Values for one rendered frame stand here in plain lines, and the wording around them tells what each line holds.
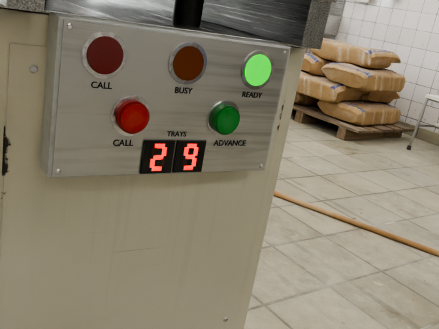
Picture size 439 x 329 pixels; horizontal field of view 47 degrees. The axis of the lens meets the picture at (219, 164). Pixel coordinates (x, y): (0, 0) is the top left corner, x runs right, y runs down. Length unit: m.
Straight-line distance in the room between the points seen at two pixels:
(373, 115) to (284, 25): 3.67
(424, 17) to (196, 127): 4.50
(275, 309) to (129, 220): 1.14
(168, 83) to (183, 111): 0.03
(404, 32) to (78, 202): 4.64
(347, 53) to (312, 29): 3.79
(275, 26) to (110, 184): 0.25
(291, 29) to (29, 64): 0.27
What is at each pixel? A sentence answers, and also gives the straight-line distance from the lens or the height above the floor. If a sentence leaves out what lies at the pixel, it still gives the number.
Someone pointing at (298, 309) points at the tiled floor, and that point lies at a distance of 1.68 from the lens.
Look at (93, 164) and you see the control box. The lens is 0.48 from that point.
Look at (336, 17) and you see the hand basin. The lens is 5.43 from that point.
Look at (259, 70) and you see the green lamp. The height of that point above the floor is 0.81.
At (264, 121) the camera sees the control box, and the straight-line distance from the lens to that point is 0.55.
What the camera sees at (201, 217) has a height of 0.63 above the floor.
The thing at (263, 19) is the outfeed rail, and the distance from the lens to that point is 0.61.
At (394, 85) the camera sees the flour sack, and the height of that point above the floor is 0.44.
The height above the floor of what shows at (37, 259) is 0.60.
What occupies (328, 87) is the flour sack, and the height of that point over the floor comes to 0.36.
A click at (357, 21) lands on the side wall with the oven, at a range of 5.36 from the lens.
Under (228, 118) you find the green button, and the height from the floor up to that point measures 0.76.
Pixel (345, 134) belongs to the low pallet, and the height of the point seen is 0.05.
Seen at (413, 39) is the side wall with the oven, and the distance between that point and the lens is 4.96.
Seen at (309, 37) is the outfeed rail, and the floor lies 0.85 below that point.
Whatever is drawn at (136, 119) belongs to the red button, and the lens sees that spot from 0.46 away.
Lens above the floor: 0.87
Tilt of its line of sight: 18 degrees down
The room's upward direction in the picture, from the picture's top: 10 degrees clockwise
